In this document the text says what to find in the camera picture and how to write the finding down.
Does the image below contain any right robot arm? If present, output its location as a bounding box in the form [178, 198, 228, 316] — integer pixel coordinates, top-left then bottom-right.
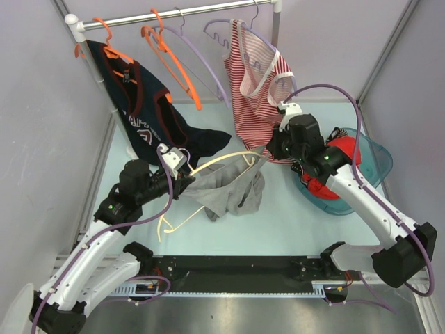
[266, 114, 437, 288]

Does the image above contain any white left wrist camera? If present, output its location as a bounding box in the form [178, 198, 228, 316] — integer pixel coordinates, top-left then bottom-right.
[158, 143, 187, 170]

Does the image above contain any black white striped garment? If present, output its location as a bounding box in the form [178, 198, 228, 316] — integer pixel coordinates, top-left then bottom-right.
[291, 127, 348, 176]

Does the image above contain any navy blue tank top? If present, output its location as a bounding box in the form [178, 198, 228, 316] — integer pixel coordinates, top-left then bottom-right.
[87, 40, 232, 167]

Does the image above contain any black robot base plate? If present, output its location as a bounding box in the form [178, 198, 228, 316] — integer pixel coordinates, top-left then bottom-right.
[142, 255, 354, 292]

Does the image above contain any orange hanger with navy top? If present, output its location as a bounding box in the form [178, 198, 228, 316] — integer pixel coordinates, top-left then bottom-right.
[72, 17, 174, 104]

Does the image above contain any white slotted cable duct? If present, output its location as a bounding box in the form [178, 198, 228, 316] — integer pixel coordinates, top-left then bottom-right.
[109, 281, 326, 299]

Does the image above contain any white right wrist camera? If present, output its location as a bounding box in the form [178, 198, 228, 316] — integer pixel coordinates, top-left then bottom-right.
[277, 101, 303, 132]

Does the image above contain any empty lilac plastic hanger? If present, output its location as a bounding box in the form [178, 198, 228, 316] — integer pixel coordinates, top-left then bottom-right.
[153, 23, 230, 108]

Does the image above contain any metal clothes rail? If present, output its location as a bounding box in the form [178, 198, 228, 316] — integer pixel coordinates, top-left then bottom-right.
[64, 0, 283, 116]

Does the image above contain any grey tank top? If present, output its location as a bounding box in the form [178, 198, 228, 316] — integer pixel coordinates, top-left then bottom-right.
[182, 146, 268, 222]

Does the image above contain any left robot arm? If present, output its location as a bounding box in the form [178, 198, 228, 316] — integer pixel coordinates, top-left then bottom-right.
[29, 155, 194, 333]

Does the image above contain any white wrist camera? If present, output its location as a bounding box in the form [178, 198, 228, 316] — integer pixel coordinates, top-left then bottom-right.
[158, 143, 187, 170]
[277, 101, 303, 132]

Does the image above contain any red garment in basket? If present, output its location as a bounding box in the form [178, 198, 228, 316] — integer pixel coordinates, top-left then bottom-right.
[300, 136, 355, 200]

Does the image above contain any lilac hanger with striped top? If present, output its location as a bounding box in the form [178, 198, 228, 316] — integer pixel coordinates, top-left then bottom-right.
[203, 1, 297, 97]

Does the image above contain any empty orange plastic hanger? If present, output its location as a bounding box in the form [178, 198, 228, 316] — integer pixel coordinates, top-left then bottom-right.
[140, 8, 202, 111]

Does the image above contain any red white striped tank top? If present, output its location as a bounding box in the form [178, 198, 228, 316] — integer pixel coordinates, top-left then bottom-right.
[223, 19, 296, 150]

